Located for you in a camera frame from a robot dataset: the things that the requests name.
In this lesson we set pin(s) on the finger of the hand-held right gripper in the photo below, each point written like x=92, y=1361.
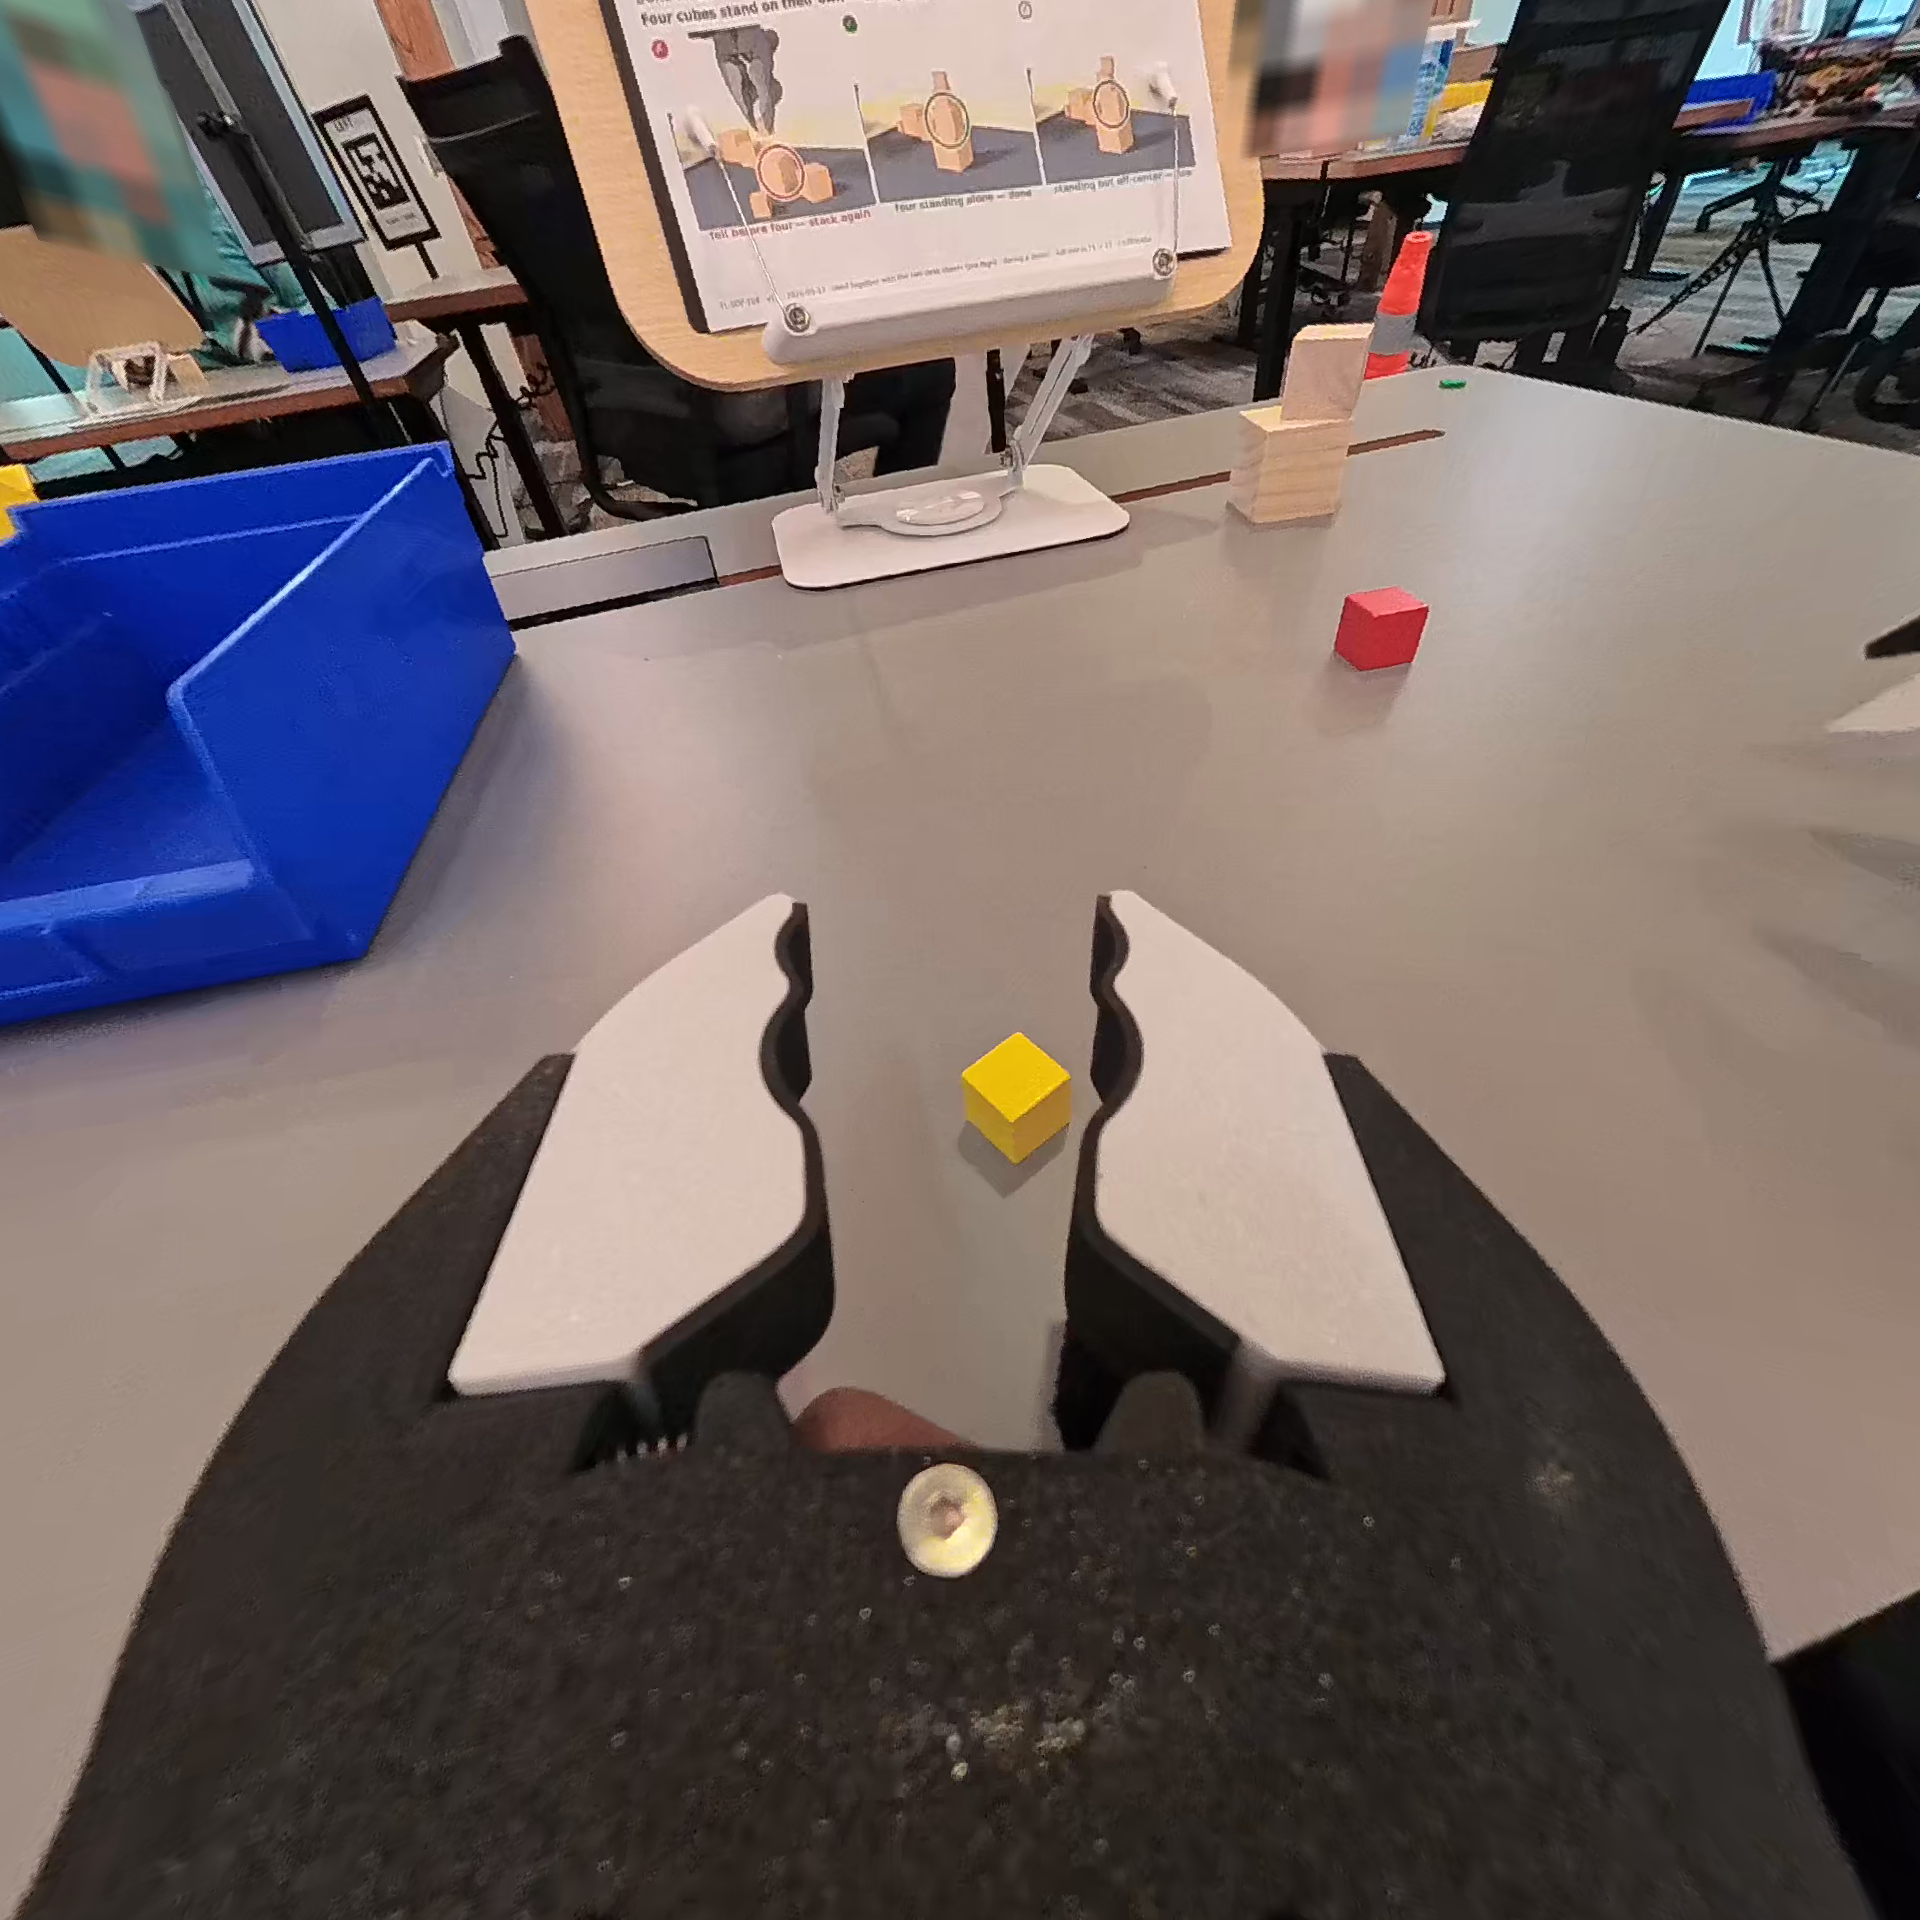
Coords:
x=1899, y=635
x=1885, y=710

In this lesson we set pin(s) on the large wooden cube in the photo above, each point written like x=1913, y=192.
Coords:
x=1293, y=471

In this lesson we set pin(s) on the pale board on stand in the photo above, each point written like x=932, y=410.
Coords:
x=107, y=315

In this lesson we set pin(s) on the white instruction sheet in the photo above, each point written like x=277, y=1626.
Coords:
x=932, y=135

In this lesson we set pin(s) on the brown wooden desk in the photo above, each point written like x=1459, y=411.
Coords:
x=241, y=392

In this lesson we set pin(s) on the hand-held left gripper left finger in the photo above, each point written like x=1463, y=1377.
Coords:
x=641, y=1186

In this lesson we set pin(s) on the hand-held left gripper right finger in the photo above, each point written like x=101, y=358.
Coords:
x=1256, y=1186

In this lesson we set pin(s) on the blue plastic bin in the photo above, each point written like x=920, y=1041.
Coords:
x=300, y=751

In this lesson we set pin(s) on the yellow plastic bin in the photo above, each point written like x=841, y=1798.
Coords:
x=13, y=496

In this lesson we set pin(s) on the red wooden cube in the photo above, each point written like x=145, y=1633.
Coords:
x=1381, y=626

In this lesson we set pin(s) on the yellow wooden cube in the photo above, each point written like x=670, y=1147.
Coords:
x=1017, y=1101

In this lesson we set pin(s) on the wooden display board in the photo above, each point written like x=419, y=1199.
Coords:
x=585, y=210

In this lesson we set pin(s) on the orange striped traffic cone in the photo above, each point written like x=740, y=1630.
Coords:
x=1399, y=301

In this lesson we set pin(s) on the small blue bin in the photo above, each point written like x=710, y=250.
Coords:
x=332, y=336

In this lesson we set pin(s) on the medium wooden cube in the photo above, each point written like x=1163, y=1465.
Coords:
x=1324, y=373

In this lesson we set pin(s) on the black office chair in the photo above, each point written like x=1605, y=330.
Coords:
x=585, y=333
x=1561, y=181

